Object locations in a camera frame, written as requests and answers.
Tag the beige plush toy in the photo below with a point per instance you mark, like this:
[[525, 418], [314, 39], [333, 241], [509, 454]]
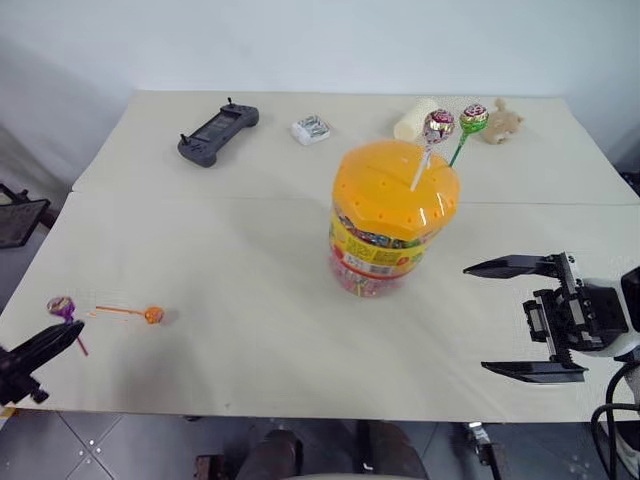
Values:
[[502, 125]]

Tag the black framed stand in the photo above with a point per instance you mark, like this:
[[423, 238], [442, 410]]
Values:
[[17, 217]]

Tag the cream cylinder roll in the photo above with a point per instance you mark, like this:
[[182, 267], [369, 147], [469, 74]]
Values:
[[412, 122]]

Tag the dark grey handheld controller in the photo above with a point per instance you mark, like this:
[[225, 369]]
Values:
[[217, 134]]

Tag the metal table leg caster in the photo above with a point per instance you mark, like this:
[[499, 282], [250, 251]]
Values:
[[485, 447]]

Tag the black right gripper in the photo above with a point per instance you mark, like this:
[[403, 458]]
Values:
[[564, 320]]

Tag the dark rounded shape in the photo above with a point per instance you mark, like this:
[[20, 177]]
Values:
[[392, 452], [275, 457]]

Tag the purple lollipop with red stick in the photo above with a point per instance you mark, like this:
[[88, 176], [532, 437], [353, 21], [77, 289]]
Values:
[[62, 306]]

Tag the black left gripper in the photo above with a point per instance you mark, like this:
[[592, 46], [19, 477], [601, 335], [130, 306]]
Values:
[[15, 380]]

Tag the clear jar with orange lid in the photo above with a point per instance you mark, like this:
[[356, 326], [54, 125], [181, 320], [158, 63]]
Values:
[[392, 205]]

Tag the white battery box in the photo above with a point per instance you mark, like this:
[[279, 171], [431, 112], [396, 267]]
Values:
[[311, 129]]

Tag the green lollipop with green stick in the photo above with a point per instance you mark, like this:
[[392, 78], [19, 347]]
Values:
[[472, 120]]

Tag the brown block under table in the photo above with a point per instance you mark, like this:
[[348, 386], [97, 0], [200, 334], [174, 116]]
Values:
[[209, 467]]

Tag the orange lollipop with orange stick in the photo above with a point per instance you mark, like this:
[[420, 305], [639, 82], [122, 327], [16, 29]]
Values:
[[152, 315]]

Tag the pink lollipop with white stick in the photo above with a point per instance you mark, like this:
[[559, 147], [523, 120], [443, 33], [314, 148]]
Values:
[[437, 127]]

